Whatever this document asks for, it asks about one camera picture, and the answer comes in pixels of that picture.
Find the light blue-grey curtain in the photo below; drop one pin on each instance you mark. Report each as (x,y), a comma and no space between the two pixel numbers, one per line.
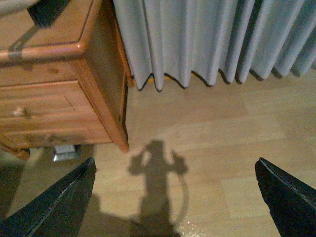
(179,37)

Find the wooden drawer knob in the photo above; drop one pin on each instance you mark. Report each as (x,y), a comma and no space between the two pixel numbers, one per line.
(20,112)

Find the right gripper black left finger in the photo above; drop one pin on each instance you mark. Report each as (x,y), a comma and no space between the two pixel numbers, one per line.
(58,211)

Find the beige plastic dustpan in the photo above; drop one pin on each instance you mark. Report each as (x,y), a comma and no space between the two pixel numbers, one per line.
(11,6)

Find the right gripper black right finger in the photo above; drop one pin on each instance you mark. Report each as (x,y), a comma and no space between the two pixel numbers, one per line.
(292,203)

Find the white power strip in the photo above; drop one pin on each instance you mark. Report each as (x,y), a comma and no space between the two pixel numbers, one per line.
(64,152)

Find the wooden nightstand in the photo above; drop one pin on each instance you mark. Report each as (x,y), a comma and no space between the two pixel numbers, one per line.
(71,78)

